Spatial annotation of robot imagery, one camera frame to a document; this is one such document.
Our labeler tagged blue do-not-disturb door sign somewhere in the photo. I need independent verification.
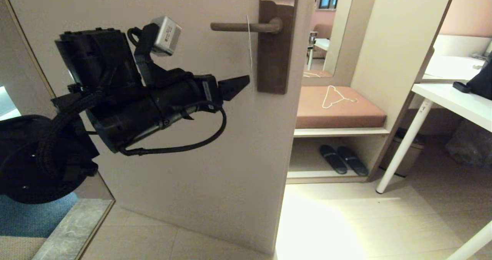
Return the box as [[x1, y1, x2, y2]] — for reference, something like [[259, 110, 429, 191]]
[[246, 14, 254, 73]]

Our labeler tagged bronze door lock plate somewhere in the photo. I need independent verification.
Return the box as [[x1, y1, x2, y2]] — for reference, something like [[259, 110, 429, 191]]
[[257, 0, 300, 94]]

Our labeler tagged beige wooden door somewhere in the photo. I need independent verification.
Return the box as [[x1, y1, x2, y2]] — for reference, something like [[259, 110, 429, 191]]
[[3, 0, 319, 256]]

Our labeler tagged grey marble door threshold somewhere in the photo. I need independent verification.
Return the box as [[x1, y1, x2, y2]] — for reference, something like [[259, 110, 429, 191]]
[[31, 199, 114, 260]]

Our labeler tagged brown bench cushion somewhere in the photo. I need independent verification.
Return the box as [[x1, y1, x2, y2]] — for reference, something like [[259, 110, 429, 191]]
[[295, 86, 387, 130]]

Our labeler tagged dark slipper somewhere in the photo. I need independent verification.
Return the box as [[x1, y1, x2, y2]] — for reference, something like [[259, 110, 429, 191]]
[[337, 147, 369, 177], [320, 145, 348, 175]]

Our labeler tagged beige wardrobe shelf unit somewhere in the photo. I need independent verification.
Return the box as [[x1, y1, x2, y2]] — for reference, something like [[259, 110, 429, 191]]
[[286, 0, 458, 184]]

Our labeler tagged beige waste bin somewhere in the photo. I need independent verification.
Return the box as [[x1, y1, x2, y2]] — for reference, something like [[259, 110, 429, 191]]
[[386, 129, 426, 178]]

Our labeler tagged white washbasin counter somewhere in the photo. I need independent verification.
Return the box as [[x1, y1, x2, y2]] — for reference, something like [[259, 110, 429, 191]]
[[422, 35, 492, 84]]

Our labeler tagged white table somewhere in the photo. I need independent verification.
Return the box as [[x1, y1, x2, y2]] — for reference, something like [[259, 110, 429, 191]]
[[376, 84, 492, 260]]

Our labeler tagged grey plastic bag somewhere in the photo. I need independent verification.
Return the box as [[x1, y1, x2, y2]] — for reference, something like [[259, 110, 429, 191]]
[[445, 124, 492, 166]]

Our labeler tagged black bag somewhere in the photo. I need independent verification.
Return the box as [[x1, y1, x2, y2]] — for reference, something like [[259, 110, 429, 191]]
[[466, 58, 492, 103]]

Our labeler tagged black camera cable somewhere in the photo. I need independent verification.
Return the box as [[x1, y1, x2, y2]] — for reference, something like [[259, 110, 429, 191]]
[[119, 25, 227, 156]]

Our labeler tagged bronze door handle lever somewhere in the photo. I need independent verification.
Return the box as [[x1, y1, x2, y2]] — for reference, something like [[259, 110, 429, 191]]
[[210, 17, 284, 34]]

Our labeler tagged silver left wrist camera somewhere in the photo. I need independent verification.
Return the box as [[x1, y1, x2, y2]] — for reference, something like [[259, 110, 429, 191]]
[[151, 16, 183, 57]]

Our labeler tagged white wire clothes hanger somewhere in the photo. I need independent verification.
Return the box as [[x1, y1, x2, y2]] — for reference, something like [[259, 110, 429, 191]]
[[322, 86, 358, 110]]

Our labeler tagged wall mirror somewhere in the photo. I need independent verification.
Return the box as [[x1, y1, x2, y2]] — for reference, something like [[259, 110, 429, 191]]
[[302, 0, 357, 79]]

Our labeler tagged black braided cable sleeve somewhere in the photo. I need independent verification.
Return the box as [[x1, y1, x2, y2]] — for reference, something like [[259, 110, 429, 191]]
[[37, 70, 116, 180]]

